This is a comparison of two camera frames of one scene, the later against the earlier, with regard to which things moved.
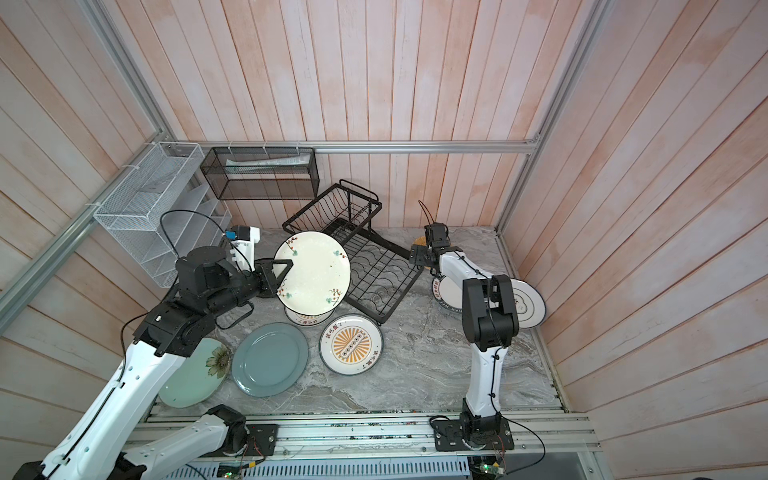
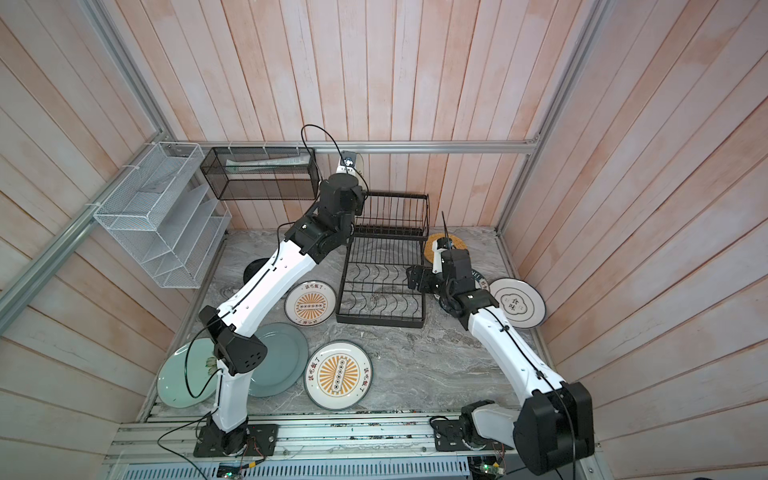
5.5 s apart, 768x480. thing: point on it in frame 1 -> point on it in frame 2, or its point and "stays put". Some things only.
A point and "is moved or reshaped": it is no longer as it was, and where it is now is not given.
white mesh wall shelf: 160,205 stays put
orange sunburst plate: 351,344 -> 338,375
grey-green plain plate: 270,360 stays put
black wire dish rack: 381,271 is moved or reshaped
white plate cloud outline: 529,304 stays put
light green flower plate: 199,376 stays put
